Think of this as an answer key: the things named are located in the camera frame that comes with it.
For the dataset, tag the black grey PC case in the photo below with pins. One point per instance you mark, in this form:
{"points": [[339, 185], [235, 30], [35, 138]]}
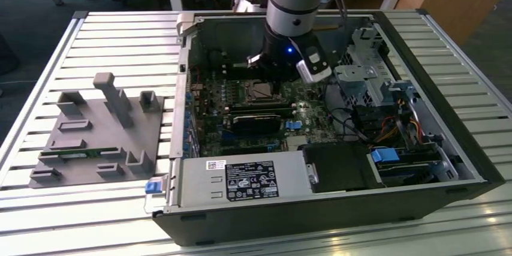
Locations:
{"points": [[280, 223]]}

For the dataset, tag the green RAM stick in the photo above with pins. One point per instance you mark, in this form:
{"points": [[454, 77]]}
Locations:
{"points": [[92, 152]]}

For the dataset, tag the grey power supply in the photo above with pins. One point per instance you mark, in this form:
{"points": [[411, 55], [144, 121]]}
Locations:
{"points": [[192, 178]]}

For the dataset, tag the green motherboard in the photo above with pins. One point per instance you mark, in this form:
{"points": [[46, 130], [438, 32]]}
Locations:
{"points": [[312, 118]]}

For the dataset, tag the black graphics card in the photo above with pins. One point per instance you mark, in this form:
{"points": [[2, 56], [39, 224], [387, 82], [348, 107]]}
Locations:
{"points": [[256, 124]]}

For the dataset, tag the grey metal drive cage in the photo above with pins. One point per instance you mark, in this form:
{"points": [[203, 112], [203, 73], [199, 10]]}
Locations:
{"points": [[360, 88]]}

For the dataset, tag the silver green CPU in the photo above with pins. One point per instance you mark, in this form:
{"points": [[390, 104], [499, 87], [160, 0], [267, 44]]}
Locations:
{"points": [[262, 89]]}

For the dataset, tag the blue board connector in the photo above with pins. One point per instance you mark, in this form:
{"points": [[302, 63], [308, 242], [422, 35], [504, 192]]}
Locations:
{"points": [[294, 124]]}

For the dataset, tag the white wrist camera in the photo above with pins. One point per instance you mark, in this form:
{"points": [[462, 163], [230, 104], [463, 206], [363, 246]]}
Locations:
{"points": [[316, 70]]}

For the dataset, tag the grey parts rack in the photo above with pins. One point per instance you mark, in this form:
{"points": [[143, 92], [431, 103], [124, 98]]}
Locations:
{"points": [[100, 136]]}

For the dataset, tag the silver chipset heatsink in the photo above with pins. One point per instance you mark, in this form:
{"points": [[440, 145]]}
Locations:
{"points": [[298, 142]]}

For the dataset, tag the blue release latch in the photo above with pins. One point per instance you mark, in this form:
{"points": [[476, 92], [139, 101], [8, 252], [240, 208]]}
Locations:
{"points": [[155, 186]]}

